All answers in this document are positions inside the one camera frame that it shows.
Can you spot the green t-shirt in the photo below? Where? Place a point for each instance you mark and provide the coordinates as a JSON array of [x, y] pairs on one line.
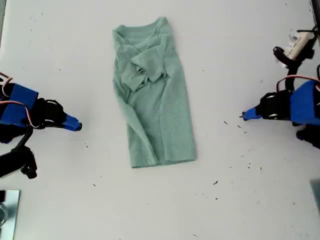
[[157, 120]]

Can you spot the wide steel plate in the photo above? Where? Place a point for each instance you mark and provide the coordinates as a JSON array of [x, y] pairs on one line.
[[11, 217]]

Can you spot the black camera stalk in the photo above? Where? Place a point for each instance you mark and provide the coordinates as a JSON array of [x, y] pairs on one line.
[[291, 67]]

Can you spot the white labelled camera box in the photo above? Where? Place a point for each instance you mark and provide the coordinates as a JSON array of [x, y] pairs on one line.
[[298, 45]]

